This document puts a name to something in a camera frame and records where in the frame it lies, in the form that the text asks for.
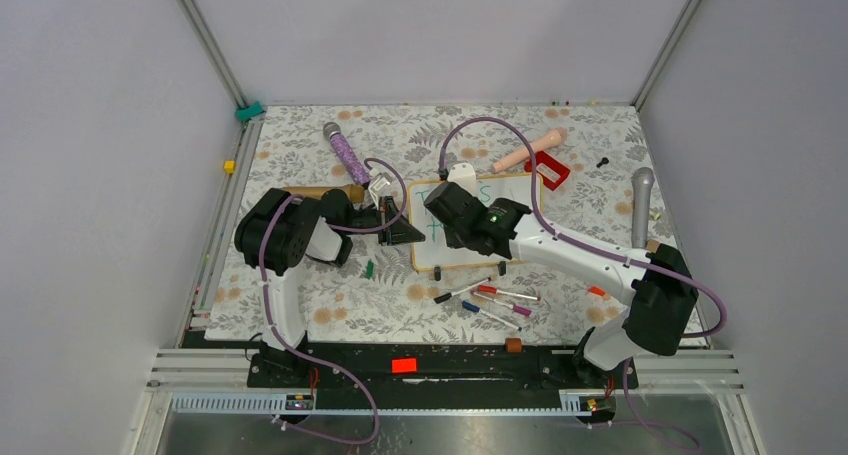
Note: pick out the red square frame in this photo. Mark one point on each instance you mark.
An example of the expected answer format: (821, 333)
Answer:
(553, 172)

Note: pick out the teal corner clamp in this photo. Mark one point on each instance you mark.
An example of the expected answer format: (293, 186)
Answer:
(246, 114)

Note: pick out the red tape patch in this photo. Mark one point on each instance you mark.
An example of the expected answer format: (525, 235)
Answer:
(404, 365)

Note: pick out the yellow framed whiteboard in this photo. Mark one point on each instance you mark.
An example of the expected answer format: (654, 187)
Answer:
(434, 251)

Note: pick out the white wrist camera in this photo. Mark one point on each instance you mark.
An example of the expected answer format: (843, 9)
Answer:
(378, 185)
(464, 175)

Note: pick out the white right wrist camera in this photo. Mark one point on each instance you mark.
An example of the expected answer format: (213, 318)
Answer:
(464, 175)

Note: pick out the cable duct rail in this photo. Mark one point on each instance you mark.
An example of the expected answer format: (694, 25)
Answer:
(554, 403)

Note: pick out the orange cylinder block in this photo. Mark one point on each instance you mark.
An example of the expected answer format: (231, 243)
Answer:
(513, 345)

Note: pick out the floral tablecloth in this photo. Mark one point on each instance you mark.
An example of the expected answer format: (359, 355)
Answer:
(396, 305)

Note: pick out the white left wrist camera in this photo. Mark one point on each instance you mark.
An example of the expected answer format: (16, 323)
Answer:
(378, 185)

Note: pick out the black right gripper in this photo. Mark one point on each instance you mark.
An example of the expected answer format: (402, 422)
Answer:
(452, 240)

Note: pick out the black whiteboard marker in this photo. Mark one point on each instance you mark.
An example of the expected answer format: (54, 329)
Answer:
(448, 295)

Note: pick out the red triangular block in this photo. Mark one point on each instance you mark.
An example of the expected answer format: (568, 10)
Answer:
(598, 292)

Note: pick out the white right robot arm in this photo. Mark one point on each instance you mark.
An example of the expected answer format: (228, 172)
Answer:
(651, 285)

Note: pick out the silver toy microphone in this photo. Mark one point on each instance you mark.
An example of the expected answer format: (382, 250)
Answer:
(642, 182)

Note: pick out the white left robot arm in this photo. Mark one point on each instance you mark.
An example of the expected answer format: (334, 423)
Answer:
(286, 226)

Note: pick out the magenta whiteboard marker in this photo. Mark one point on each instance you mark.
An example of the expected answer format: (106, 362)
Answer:
(509, 305)

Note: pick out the blue whiteboard marker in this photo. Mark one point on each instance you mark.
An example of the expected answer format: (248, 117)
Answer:
(487, 314)

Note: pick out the purple glitter toy microphone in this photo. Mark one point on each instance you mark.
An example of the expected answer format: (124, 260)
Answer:
(338, 142)

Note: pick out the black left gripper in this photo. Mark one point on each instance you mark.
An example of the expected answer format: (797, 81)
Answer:
(400, 232)

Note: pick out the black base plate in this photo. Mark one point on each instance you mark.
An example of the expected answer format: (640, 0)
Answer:
(466, 373)

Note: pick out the gold toy microphone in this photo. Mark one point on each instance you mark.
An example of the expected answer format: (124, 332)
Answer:
(355, 193)

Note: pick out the red whiteboard marker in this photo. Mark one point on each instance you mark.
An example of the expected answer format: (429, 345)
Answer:
(491, 290)

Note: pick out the pink toy microphone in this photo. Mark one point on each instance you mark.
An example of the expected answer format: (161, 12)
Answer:
(551, 139)

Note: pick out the small tan wooden block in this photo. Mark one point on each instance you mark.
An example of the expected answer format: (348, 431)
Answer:
(652, 245)

